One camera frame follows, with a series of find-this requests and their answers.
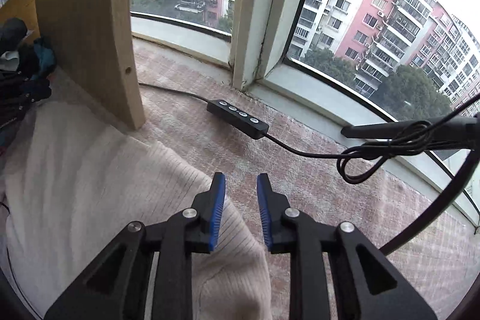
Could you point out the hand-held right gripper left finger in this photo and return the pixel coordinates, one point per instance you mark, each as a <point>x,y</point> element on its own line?
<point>218,211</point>

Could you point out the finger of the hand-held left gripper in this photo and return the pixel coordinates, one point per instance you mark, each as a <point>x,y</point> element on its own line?
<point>26,93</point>

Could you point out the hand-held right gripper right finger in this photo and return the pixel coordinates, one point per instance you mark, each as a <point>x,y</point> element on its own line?
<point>264,215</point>

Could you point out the cream knit sweater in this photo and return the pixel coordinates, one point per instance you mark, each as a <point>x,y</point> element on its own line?
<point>93,173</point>

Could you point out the white garment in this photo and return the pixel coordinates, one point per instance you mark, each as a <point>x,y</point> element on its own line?
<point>9,57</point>

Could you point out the dark green garment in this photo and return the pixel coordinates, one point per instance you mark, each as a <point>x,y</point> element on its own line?
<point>13,33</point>

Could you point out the wooden cabinet panel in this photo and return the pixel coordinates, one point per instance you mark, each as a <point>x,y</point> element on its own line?
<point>86,24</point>

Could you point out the black inline remote control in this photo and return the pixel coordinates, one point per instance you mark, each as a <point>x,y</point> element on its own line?
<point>240,117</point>

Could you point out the black tripod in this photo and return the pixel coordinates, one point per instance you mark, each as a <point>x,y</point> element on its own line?
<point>375,128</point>

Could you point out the white window frame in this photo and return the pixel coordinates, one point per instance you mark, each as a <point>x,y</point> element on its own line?
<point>255,5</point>

